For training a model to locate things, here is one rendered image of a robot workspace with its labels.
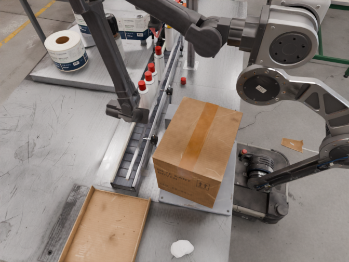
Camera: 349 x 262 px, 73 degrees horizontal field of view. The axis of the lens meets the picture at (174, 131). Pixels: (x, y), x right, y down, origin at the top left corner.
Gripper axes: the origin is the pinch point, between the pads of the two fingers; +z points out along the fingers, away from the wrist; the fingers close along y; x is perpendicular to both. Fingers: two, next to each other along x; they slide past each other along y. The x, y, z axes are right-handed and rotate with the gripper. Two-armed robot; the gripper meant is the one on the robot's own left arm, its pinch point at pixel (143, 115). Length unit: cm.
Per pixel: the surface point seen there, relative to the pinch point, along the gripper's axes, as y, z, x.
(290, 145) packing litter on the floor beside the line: -104, 112, 13
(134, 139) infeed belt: 2.1, -2.5, 11.8
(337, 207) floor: -136, 80, 51
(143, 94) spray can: -0.5, -4.7, -9.3
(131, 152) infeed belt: 1.3, -7.0, 17.2
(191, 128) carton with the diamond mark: -25.9, -24.6, 1.1
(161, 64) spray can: -1.9, 15.2, -27.0
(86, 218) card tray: 11, -23, 43
